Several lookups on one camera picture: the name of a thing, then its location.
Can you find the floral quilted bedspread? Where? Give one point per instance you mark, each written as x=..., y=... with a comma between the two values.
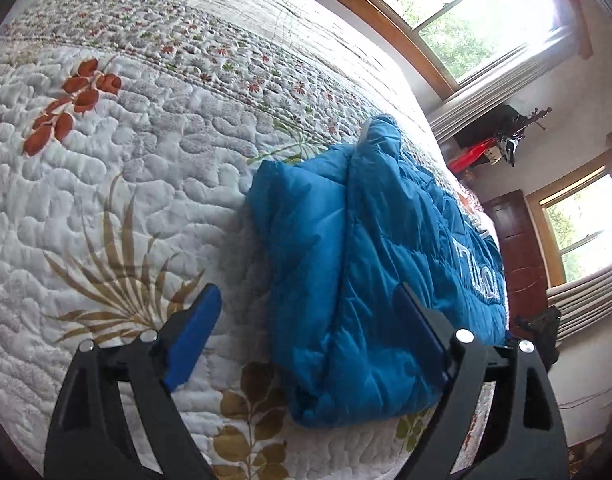
x=136, y=160

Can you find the large wooden framed window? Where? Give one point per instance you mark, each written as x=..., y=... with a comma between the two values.
x=375, y=25

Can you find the red hanging cloth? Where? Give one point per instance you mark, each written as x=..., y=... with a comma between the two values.
x=468, y=157

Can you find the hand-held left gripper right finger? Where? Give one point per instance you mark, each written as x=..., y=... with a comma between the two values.
x=420, y=330

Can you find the small wooden framed window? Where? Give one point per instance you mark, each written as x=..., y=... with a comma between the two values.
x=585, y=230

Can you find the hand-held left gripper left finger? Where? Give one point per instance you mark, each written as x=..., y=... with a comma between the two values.
x=193, y=335

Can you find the dark wooden coat rack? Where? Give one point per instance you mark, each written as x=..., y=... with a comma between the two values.
x=538, y=117

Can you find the clothes hangers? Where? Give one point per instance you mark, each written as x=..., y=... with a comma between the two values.
x=508, y=147

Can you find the dark wooden headboard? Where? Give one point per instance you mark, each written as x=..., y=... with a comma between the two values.
x=515, y=250

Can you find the blue puffer jacket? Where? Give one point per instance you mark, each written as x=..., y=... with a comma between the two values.
x=336, y=260

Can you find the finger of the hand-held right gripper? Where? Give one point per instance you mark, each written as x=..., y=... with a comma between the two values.
x=545, y=335

